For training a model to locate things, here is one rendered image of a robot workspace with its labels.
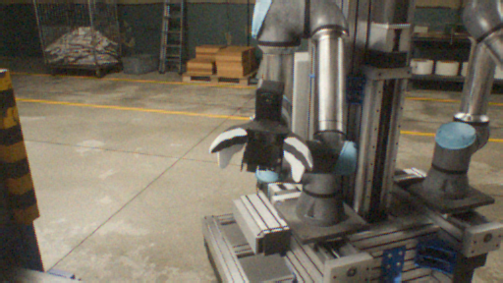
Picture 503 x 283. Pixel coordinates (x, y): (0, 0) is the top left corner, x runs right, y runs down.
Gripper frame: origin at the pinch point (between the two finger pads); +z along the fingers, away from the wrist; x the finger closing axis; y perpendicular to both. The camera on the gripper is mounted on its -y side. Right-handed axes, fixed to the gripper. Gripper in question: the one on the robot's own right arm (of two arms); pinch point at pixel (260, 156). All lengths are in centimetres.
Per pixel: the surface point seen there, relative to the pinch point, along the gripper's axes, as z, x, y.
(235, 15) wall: -711, 116, 31
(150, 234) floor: -156, 69, 135
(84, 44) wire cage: -632, 371, 114
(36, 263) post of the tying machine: -42, 68, 69
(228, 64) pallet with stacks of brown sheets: -611, 103, 105
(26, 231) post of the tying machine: -41, 70, 56
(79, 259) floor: -125, 101, 139
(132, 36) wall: -757, 334, 107
